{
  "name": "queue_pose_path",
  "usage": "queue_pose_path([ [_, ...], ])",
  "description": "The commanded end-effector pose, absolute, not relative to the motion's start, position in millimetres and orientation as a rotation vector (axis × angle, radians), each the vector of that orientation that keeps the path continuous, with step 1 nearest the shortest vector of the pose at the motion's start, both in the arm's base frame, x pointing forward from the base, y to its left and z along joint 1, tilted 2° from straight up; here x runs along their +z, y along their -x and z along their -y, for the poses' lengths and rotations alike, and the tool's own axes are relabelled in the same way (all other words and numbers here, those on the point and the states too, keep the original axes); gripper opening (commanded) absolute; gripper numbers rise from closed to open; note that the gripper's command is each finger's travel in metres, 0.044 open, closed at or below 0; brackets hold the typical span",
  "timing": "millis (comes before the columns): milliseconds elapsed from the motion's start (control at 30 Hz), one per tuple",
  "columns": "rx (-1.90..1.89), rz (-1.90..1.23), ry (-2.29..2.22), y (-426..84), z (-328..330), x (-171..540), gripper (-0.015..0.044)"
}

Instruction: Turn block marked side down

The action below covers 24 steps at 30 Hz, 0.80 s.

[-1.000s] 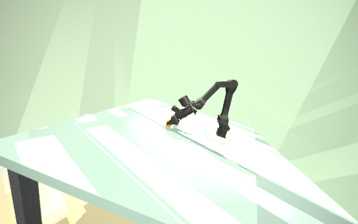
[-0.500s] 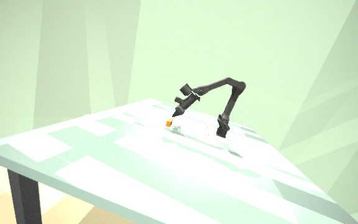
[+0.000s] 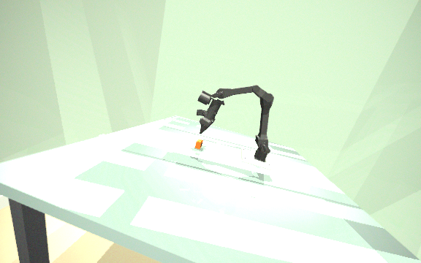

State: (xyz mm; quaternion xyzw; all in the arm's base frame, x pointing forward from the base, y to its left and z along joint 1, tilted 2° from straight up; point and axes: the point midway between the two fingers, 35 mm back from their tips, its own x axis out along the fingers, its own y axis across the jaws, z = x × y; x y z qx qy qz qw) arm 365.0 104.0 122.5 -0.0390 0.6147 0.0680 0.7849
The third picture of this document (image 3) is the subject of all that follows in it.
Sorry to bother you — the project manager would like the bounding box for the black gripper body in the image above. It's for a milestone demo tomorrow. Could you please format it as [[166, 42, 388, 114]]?
[[200, 107, 218, 126]]

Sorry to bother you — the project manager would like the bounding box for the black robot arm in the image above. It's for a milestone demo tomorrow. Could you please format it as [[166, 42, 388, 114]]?
[[198, 85, 274, 162]]

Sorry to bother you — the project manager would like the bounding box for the orange block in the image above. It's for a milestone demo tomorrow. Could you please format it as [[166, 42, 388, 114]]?
[[195, 140, 203, 149]]

